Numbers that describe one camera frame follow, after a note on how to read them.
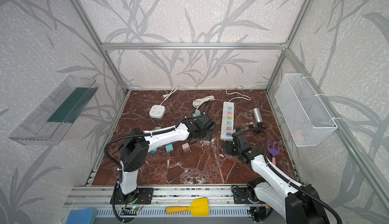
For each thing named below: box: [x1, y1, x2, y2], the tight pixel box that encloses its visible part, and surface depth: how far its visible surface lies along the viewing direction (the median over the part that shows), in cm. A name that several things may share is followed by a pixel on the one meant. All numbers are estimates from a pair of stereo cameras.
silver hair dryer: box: [252, 107, 263, 129], surface depth 103 cm
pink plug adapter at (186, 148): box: [181, 142, 192, 154], surface depth 90 cm
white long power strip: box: [220, 101, 235, 142], surface depth 101 cm
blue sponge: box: [65, 207, 98, 224], surface depth 69 cm
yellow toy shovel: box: [165, 196, 210, 217], surface depth 71 cm
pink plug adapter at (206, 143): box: [203, 140, 211, 147], surface depth 92 cm
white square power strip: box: [148, 104, 166, 119], surface depth 107 cm
